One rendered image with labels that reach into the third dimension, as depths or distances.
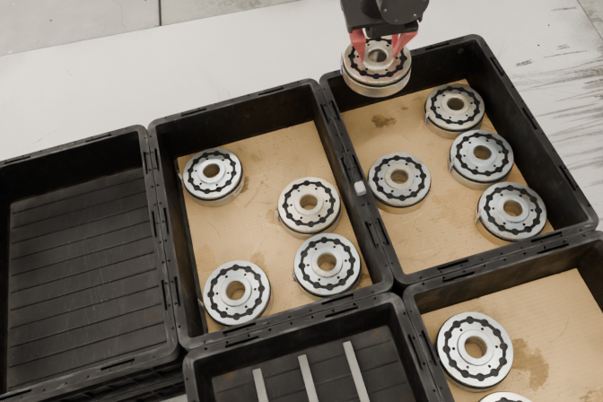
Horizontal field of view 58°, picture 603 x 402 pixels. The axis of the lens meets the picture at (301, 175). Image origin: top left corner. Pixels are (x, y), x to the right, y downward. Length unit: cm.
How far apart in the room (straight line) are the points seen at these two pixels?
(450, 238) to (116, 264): 55
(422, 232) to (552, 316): 22
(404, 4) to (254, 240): 46
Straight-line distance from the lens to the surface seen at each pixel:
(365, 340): 84
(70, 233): 103
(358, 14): 76
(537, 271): 87
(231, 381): 85
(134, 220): 99
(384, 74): 83
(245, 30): 140
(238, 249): 91
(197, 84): 131
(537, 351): 87
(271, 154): 99
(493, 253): 80
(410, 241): 90
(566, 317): 90
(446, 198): 94
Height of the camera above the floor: 164
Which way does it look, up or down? 58 degrees down
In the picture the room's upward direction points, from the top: 10 degrees counter-clockwise
